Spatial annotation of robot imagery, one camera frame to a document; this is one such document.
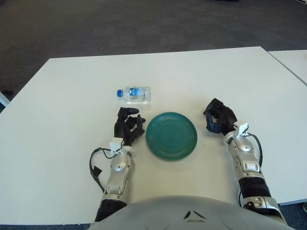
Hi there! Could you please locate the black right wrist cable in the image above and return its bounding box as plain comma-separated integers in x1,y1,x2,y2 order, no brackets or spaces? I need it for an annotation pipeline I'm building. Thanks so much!
248,133,263,166

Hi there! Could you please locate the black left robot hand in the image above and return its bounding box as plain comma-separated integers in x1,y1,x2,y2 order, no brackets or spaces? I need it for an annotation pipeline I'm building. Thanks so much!
113,107,147,147

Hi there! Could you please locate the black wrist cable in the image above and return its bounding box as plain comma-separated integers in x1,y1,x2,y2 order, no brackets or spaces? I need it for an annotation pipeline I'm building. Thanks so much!
248,133,263,166
89,147,113,194

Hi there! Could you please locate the white office table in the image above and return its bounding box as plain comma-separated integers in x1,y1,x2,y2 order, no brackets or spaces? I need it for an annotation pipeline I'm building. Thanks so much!
267,49,307,87

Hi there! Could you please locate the silver robot torso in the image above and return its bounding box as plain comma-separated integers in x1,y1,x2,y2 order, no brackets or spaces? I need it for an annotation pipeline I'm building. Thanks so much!
88,195,291,230

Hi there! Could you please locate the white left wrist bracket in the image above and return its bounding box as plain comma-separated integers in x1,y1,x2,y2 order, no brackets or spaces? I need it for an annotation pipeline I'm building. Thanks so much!
109,138,124,154

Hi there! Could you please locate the clear plastic water bottle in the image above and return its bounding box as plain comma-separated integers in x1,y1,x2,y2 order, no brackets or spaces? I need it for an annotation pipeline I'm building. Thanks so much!
116,85,152,105

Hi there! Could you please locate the green round plate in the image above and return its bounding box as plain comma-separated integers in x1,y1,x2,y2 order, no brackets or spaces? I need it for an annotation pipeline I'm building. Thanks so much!
145,112,199,161

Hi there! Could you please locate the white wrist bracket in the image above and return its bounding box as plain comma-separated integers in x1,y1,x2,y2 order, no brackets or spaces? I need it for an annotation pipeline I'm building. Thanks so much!
234,121,249,138
109,138,124,154

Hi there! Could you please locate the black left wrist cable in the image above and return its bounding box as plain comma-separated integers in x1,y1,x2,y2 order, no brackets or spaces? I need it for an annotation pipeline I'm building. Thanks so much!
89,147,113,194

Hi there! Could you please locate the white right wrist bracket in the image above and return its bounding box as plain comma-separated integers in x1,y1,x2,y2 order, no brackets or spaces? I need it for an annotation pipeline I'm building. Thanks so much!
234,121,249,138

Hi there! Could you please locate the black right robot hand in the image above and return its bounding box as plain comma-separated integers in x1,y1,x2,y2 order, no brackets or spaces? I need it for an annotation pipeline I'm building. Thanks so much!
203,97,238,136

